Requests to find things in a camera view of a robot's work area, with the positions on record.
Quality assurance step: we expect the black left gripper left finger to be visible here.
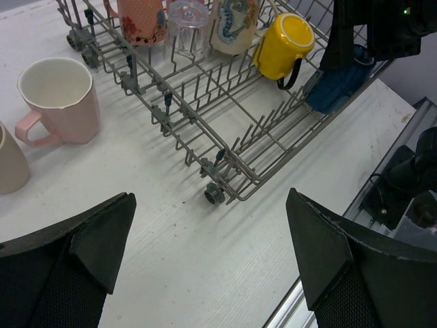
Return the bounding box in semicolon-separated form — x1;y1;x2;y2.
1;193;137;327

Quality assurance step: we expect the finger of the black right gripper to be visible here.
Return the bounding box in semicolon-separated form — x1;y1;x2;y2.
320;0;367;71

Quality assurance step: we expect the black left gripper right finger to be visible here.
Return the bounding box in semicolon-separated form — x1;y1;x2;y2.
286;188;436;327

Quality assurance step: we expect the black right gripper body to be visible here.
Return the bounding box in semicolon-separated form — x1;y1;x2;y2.
354;1;422;62

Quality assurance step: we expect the blue mug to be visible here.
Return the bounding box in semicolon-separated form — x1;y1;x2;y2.
304;44;376;114

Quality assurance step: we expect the yellow mug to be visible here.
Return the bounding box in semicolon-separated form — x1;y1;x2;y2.
253;12;315;90

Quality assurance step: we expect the beige plastic cup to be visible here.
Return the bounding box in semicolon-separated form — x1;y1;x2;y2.
0;122;31;195

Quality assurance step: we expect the pink faceted mug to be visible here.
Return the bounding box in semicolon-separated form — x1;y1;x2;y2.
14;57;100;148

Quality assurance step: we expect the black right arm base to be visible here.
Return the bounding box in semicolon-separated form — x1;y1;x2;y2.
363;127;436;230

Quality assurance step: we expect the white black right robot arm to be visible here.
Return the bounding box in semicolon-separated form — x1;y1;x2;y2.
320;0;436;71

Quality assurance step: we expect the cream seahorse mug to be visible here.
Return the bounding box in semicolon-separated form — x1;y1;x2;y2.
209;0;264;55

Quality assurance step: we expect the clear glass tumbler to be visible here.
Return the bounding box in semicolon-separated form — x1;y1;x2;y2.
165;1;209;59

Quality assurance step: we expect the orange floral mug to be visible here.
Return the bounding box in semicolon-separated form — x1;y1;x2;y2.
103;0;167;46

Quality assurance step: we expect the aluminium mounting rail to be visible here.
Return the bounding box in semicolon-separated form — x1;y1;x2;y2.
266;98;436;327

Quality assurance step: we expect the grey wire dish rack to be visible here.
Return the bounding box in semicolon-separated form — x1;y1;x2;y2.
58;1;401;203

